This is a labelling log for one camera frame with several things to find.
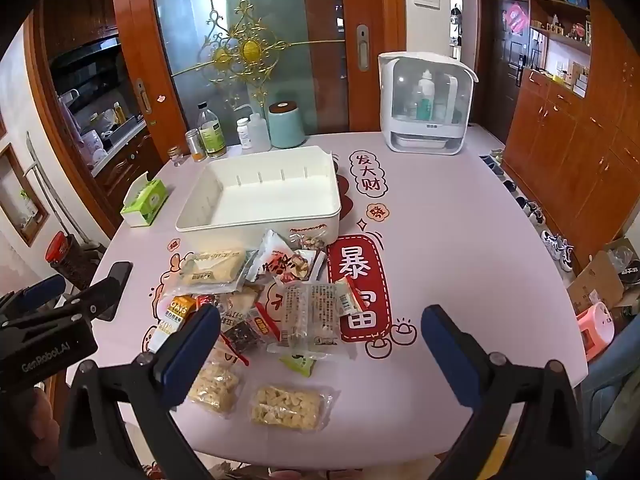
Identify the yellow oil bottle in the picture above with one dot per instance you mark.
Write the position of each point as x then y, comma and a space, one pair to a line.
119, 114

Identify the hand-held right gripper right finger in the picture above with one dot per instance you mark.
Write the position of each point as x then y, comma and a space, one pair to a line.
445, 350

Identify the wooden wall cabinet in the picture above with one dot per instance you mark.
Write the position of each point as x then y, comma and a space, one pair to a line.
565, 150

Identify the beige biscuit packet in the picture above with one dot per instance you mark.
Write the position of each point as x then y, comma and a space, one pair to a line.
239, 302

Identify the pink door decoration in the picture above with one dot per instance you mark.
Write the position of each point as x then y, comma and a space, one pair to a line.
516, 17

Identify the glass sliding door gold ornament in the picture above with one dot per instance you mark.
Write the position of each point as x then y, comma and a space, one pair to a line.
300, 10

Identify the cardboard box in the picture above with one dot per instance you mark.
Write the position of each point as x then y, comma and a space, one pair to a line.
595, 280

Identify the wooden wall frame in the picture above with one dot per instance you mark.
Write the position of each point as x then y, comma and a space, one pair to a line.
25, 187

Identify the dark snack packet red stripe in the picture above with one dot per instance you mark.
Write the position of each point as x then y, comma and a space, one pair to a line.
241, 336

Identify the green tissue box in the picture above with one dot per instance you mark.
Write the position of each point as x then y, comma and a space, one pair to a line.
150, 200

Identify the metal can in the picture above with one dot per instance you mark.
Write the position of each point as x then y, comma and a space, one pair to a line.
195, 147

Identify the dark jar red lid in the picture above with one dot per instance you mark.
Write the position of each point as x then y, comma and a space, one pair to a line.
60, 252

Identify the white countertop sterilizer cabinet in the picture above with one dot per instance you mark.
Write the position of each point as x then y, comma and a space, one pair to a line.
425, 110

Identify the small glass jar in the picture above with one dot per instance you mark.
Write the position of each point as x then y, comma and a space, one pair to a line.
175, 157

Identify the pink plastic stool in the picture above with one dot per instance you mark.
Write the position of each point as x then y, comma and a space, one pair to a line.
595, 330

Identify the clear plastic wash bottle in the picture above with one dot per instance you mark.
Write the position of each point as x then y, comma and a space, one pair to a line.
259, 135

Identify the row of shoes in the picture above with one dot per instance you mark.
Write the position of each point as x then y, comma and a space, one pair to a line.
530, 210

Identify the clear rice cracker packet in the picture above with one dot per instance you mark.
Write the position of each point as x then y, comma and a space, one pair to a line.
307, 320

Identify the peanut brittle clear packet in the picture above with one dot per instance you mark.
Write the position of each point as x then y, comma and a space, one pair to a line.
290, 407
216, 387

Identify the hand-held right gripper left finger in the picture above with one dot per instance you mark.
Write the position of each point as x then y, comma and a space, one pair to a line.
190, 355

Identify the dark entrance door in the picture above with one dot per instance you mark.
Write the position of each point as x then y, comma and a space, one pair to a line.
505, 70

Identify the mixed nuts clear packet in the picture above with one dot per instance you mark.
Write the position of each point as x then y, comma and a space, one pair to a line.
309, 242

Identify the pink printed tablecloth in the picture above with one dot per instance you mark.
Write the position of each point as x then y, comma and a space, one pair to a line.
450, 240

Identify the white plastic storage bin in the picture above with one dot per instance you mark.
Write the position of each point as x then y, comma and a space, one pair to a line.
280, 195

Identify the mint canister brown lid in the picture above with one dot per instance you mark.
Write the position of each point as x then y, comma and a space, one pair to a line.
287, 127

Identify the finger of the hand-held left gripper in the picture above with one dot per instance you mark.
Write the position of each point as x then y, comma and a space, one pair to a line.
42, 290
75, 305

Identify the orange oat bar packet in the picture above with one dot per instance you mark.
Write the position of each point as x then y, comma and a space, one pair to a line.
172, 320

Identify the black phone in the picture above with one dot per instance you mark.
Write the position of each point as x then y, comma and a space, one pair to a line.
120, 280

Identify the person's leg in jeans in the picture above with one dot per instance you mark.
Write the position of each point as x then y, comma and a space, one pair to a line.
617, 360

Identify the green snack packet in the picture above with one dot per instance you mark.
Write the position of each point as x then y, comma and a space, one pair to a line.
300, 363

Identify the red and white snack packet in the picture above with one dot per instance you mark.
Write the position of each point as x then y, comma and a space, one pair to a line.
282, 260

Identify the white pill bottle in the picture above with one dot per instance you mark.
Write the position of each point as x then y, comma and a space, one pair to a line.
244, 135

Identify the glass bottle green label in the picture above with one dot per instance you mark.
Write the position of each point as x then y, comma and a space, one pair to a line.
211, 137

